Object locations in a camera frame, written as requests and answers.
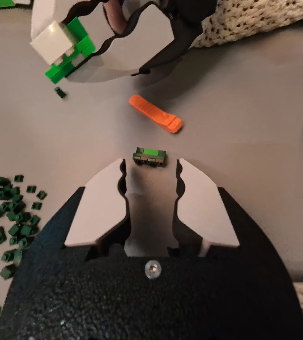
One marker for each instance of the green and white lego assembly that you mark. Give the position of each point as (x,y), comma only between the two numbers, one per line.
(53,45)

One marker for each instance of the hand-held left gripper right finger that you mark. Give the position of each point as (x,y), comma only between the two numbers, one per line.
(207,212)

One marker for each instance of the person's right hand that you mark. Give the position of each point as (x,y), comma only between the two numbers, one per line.
(114,16)

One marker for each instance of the small dark green lego assembly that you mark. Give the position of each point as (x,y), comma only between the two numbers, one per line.
(148,152)

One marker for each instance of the single dark green lego piece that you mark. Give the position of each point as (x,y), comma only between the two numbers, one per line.
(60,92)

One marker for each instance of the pile of dark green lego pieces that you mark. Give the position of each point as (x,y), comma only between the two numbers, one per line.
(10,209)

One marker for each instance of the person's right forearm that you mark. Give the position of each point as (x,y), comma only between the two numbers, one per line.
(260,18)

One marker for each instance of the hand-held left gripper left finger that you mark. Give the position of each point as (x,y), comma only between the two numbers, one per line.
(101,209)

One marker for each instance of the orange lego brick separator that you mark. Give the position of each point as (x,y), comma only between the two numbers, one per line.
(151,109)

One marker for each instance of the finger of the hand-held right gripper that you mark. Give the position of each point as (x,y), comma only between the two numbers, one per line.
(141,45)
(53,10)

